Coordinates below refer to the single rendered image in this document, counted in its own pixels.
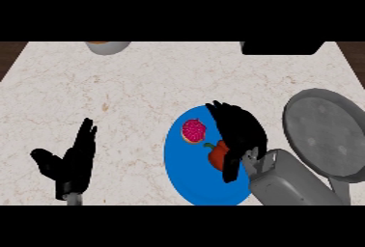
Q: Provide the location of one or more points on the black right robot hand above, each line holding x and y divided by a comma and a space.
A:
239, 131

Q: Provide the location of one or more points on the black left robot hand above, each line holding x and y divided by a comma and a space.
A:
78, 160

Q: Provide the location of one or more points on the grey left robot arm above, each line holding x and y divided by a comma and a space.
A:
74, 198

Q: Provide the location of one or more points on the red bell pepper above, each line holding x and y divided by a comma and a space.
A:
217, 156

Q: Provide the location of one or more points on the blue plate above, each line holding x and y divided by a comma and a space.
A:
194, 170

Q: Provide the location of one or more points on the grey frying pan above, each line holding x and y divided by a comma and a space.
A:
325, 135

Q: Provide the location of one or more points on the pink frosted donut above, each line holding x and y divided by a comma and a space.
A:
194, 131

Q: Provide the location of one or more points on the black appliance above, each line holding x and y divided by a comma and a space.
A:
281, 47

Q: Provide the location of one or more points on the grey bowl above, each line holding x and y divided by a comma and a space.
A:
106, 47

